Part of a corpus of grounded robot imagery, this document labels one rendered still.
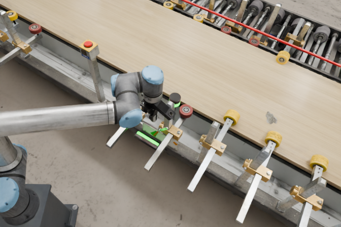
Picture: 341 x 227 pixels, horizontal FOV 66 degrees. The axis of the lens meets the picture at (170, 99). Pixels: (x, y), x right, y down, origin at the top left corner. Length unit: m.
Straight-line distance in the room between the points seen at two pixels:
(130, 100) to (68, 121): 0.23
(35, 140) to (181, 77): 1.52
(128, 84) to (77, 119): 0.24
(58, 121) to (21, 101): 1.97
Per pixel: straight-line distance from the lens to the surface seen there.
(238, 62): 1.89
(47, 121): 0.99
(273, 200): 1.68
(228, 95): 1.68
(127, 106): 0.99
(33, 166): 2.54
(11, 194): 1.52
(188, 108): 1.56
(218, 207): 2.31
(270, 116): 1.67
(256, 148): 1.65
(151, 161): 1.43
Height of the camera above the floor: 2.19
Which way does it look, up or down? 54 degrees down
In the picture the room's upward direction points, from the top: 7 degrees clockwise
